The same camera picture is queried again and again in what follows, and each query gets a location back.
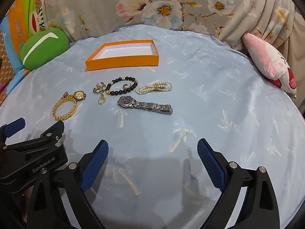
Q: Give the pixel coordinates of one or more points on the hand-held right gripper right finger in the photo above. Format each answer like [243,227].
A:
[212,164]

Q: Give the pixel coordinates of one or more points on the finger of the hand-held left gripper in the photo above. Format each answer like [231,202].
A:
[51,130]
[14,125]

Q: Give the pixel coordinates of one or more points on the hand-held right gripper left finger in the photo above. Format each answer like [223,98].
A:
[94,164]

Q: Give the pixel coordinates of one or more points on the gold wristwatch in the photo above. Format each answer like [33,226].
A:
[79,95]

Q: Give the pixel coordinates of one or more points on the gold hoop earring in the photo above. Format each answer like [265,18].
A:
[124,85]

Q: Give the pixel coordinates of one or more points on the orange cardboard box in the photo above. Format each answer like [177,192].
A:
[124,62]

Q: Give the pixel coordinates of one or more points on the light blue bedsheet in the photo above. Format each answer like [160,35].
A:
[214,100]

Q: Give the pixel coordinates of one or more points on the green plush pillow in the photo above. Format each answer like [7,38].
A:
[45,47]

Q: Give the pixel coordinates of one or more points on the colourful cartoon printed pillow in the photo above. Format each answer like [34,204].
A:
[14,28]

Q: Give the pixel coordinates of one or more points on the pink plush pillow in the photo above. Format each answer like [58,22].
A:
[264,57]

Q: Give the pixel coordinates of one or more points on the grey floral blanket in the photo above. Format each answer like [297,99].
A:
[190,4]

